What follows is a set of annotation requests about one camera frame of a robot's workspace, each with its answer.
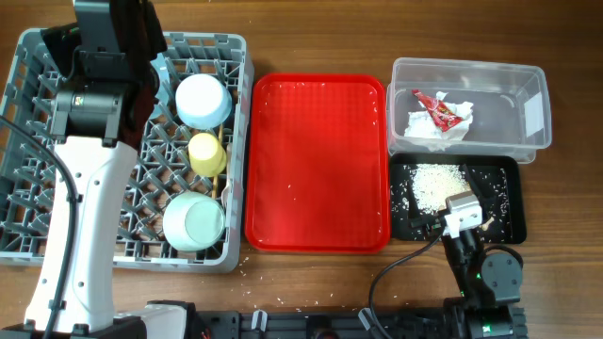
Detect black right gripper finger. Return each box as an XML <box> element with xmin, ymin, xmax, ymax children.
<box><xmin>460</xmin><ymin>164</ymin><xmax>484</xmax><ymax>201</ymax></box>
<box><xmin>409</xmin><ymin>214</ymin><xmax>442</xmax><ymax>230</ymax></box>

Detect rice and food scraps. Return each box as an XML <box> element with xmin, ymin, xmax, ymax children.
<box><xmin>403</xmin><ymin>165</ymin><xmax>493</xmax><ymax>233</ymax></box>

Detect red snack wrapper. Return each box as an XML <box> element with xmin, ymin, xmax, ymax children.
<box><xmin>412</xmin><ymin>89</ymin><xmax>463</xmax><ymax>132</ymax></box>

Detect white paper napkin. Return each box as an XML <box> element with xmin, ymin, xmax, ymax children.
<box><xmin>404</xmin><ymin>91</ymin><xmax>474</xmax><ymax>141</ymax></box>

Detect light blue bowl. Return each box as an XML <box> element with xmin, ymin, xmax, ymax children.
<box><xmin>175</xmin><ymin>73</ymin><xmax>233</xmax><ymax>130</ymax></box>

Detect wooden chopstick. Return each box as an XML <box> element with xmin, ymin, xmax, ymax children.
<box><xmin>211</xmin><ymin>124</ymin><xmax>226</xmax><ymax>199</ymax></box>

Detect yellow plastic cup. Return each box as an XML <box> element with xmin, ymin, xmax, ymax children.
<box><xmin>187</xmin><ymin>133</ymin><xmax>218</xmax><ymax>177</ymax></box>

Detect white plastic fork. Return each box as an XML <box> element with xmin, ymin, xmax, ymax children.
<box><xmin>220</xmin><ymin>143</ymin><xmax>233</xmax><ymax>209</ymax></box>

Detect green bowl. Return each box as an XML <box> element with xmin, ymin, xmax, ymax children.
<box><xmin>162</xmin><ymin>192</ymin><xmax>225</xmax><ymax>251</ymax></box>

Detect light blue plate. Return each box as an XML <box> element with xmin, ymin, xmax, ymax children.
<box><xmin>149</xmin><ymin>53</ymin><xmax>170</xmax><ymax>120</ymax></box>

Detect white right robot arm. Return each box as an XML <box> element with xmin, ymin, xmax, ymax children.
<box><xmin>440</xmin><ymin>162</ymin><xmax>528</xmax><ymax>338</ymax></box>

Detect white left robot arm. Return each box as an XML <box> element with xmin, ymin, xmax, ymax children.
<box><xmin>1</xmin><ymin>0</ymin><xmax>216</xmax><ymax>338</ymax></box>

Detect black waste tray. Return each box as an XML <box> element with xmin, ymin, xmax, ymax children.
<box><xmin>389</xmin><ymin>153</ymin><xmax>527</xmax><ymax>244</ymax></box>

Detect grey dishwasher rack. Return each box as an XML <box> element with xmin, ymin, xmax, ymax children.
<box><xmin>1</xmin><ymin>28</ymin><xmax>254</xmax><ymax>273</ymax></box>

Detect clear plastic bin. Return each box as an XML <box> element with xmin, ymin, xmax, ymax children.
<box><xmin>386</xmin><ymin>57</ymin><xmax>552</xmax><ymax>164</ymax></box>

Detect red plastic tray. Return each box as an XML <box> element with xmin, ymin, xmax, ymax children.
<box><xmin>245</xmin><ymin>73</ymin><xmax>391</xmax><ymax>254</ymax></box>

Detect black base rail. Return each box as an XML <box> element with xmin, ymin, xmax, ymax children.
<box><xmin>192</xmin><ymin>306</ymin><xmax>527</xmax><ymax>339</ymax></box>

